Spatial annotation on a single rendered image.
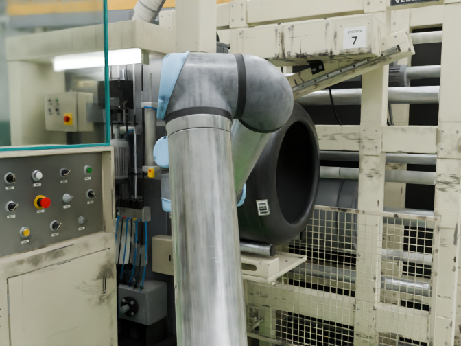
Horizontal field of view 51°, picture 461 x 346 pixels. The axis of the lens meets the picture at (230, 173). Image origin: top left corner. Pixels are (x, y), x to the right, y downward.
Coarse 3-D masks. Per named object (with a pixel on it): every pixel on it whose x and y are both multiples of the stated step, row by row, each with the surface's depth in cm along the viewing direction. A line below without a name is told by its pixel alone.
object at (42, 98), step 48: (0, 0) 157; (48, 0) 173; (96, 0) 192; (0, 48) 158; (48, 48) 174; (96, 48) 193; (0, 96) 159; (48, 96) 175; (96, 96) 195; (0, 144) 160; (48, 144) 176; (96, 144) 195
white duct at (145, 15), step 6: (138, 0) 244; (144, 0) 241; (150, 0) 240; (156, 0) 241; (162, 0) 242; (138, 6) 243; (144, 6) 241; (150, 6) 242; (156, 6) 243; (138, 12) 244; (144, 12) 243; (150, 12) 244; (132, 18) 246; (138, 18) 244; (144, 18) 244; (150, 18) 246
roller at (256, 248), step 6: (240, 240) 184; (246, 240) 183; (240, 246) 182; (246, 246) 181; (252, 246) 179; (258, 246) 178; (264, 246) 177; (270, 246) 176; (246, 252) 182; (252, 252) 180; (258, 252) 178; (264, 252) 177; (270, 252) 176
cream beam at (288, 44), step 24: (288, 24) 201; (312, 24) 195; (336, 24) 190; (360, 24) 185; (384, 24) 198; (240, 48) 213; (264, 48) 207; (288, 48) 201; (312, 48) 196; (336, 48) 191; (360, 48) 186
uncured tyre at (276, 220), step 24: (288, 120) 174; (288, 144) 213; (312, 144) 199; (264, 168) 163; (288, 168) 216; (312, 168) 203; (264, 192) 165; (288, 192) 214; (312, 192) 201; (240, 216) 170; (264, 216) 168; (288, 216) 207; (264, 240) 177; (288, 240) 186
